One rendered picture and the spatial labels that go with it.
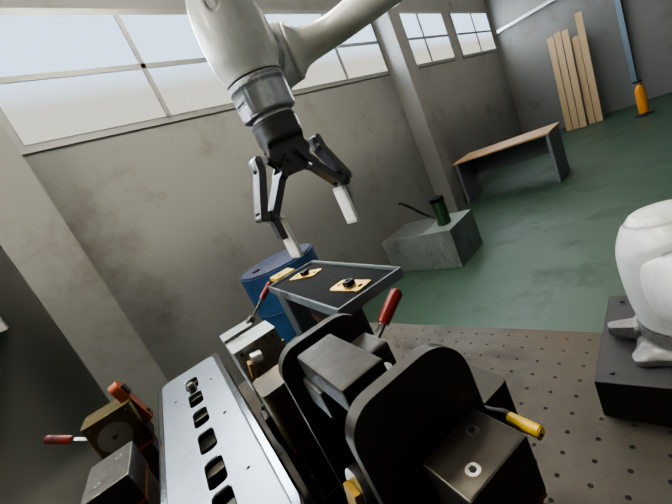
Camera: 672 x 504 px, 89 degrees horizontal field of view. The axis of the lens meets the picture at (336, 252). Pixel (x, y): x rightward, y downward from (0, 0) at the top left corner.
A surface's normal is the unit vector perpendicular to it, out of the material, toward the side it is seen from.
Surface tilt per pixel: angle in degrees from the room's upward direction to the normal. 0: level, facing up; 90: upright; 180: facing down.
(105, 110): 90
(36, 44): 90
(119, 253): 90
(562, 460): 0
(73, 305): 90
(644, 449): 0
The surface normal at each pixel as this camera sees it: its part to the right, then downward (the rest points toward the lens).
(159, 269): 0.67, -0.12
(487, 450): -0.41, -0.89
